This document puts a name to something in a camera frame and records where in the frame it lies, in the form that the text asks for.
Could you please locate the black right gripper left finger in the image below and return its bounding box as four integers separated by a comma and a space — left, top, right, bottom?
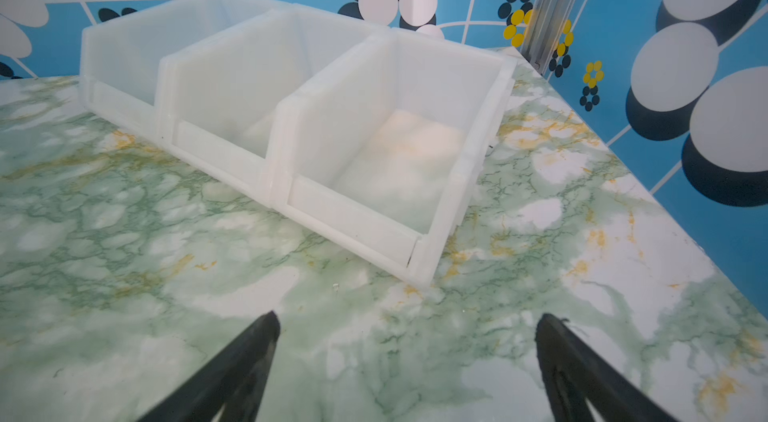
141, 311, 281, 421

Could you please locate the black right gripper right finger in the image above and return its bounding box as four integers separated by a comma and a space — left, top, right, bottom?
535, 313, 674, 421

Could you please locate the right white plastic bin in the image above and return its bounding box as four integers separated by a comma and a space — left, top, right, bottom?
270, 30, 517, 287

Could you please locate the left white plastic bin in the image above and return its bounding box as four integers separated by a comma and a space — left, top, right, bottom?
79, 0, 288, 143

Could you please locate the white plastic bin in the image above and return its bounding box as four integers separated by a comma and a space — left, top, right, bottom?
156, 4, 386, 206
79, 0, 288, 143
270, 30, 517, 287

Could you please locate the middle white plastic bin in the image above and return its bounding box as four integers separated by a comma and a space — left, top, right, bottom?
156, 4, 386, 206

